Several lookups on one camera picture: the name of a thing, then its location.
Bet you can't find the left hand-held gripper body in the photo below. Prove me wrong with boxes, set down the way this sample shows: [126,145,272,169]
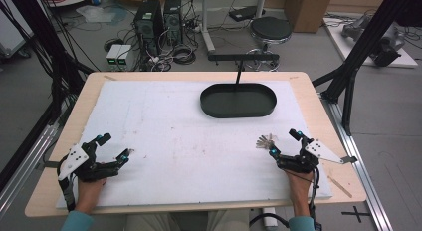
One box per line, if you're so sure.
[58,140,120,183]

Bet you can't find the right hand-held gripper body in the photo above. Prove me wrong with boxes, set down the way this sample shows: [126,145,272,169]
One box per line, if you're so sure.
[276,136,344,174]

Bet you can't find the black oval tray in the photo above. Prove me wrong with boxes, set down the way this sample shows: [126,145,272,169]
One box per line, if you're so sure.
[199,82,278,119]

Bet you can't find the person's right hand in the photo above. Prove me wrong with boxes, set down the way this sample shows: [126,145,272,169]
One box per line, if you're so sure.
[286,169,315,201]

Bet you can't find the person's left hand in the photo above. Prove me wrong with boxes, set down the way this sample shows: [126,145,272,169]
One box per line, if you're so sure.
[76,177,107,201]

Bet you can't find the thin wooden stick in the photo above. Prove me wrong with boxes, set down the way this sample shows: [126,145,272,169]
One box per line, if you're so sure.
[327,175,353,199]

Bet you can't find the white foam mat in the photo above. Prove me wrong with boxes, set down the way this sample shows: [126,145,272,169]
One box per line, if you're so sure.
[55,80,333,210]

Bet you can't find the white power supply box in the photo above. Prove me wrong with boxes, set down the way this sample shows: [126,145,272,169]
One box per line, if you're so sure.
[105,44,122,72]
[116,44,134,72]

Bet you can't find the person's legs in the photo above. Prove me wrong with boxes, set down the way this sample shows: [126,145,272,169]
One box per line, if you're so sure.
[124,208,251,231]

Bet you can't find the white platform board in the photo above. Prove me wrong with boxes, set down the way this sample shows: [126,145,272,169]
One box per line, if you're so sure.
[322,16,419,69]

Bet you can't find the black round stool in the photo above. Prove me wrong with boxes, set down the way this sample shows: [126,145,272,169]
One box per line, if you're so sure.
[246,16,294,73]

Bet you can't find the large black computer tower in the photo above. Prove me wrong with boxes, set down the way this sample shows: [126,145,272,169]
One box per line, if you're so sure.
[133,0,165,57]

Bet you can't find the brown cardboard box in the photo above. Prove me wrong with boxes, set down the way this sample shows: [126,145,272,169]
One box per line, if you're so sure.
[284,0,335,34]

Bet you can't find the clear plastic sheet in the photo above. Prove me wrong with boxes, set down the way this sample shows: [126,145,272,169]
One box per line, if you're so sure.
[75,4,128,25]

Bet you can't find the black flat device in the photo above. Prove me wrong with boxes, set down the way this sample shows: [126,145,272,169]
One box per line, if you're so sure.
[228,5,267,23]

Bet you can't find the small black computer tower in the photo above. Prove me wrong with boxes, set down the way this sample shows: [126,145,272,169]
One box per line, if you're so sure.
[162,0,184,46]

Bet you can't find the white desk leg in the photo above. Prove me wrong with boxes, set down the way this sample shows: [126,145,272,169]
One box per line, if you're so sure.
[200,0,217,54]

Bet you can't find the white panel board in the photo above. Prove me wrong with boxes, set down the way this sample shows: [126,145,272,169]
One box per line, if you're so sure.
[0,0,35,59]

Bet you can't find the black gripper strap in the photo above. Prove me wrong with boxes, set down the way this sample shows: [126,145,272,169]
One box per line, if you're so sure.
[57,176,77,213]

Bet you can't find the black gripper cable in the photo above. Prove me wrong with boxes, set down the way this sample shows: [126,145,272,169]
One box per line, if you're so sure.
[248,166,323,231]

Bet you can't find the aluminium floor rail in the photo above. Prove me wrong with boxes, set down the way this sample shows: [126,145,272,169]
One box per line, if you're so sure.
[0,122,62,220]
[319,91,395,231]

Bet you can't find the black camera stand bar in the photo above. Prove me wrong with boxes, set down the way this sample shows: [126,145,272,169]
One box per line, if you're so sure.
[207,53,281,86]

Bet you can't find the black metal frame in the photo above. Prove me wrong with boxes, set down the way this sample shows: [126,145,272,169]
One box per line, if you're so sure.
[312,0,422,136]
[0,0,96,192]

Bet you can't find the coiled black cables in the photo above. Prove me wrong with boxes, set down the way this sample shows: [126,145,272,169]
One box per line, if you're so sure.
[171,44,197,66]

